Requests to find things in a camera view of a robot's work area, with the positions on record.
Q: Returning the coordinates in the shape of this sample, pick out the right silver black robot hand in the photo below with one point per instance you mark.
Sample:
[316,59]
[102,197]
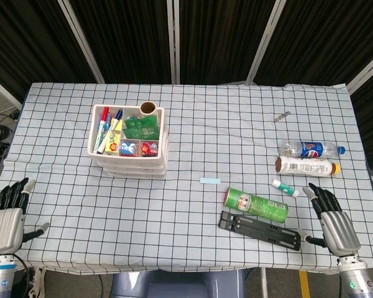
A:
[340,231]

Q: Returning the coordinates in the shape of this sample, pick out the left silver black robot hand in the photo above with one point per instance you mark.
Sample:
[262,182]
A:
[4,226]

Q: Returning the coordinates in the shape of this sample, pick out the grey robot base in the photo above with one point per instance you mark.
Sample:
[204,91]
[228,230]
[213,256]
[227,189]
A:
[177,285]

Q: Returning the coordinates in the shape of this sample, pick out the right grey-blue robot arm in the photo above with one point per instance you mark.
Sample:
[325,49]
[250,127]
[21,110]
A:
[356,279]

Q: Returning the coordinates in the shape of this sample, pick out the white drawer organizer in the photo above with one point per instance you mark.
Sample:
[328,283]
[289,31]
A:
[161,146]

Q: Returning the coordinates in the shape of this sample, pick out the white green glue stick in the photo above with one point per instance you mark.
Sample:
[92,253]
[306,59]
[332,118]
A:
[286,187]

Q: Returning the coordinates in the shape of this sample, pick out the white label yellow cap bottle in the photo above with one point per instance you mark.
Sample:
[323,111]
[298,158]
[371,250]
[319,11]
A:
[304,167]

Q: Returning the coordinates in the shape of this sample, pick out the black folding stand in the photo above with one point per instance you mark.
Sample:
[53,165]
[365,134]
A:
[261,231]

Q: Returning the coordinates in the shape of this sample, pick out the green chips can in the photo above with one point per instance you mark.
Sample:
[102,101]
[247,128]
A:
[258,206]

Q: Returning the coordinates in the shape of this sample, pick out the Pepsi plastic bottle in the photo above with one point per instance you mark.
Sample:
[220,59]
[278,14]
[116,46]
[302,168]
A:
[311,149]

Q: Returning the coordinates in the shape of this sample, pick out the white table leg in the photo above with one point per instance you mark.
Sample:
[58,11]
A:
[264,284]

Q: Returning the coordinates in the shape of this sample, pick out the red cap whiteboard marker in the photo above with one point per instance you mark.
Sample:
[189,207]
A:
[101,130]

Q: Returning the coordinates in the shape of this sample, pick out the yellow snack packet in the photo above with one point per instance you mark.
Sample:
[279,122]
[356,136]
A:
[115,142]

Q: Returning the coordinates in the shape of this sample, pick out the light blue paper strip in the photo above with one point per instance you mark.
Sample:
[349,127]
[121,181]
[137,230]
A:
[210,181]

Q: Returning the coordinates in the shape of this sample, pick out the blue cap whiteboard marker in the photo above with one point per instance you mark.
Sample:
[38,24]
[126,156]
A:
[112,130]

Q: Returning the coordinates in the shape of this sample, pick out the blue candy packet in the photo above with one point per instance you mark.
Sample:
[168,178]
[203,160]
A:
[129,148]

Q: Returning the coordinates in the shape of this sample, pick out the red candy packet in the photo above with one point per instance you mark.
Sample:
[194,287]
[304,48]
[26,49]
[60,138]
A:
[149,148]

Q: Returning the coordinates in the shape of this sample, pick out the green tea packet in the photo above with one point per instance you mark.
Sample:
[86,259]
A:
[141,133]
[140,121]

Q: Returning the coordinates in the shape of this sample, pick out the blue checkered tablecloth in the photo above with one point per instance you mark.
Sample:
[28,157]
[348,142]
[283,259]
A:
[186,130]

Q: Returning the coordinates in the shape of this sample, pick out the black folding screen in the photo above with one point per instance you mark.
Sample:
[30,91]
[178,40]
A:
[130,37]

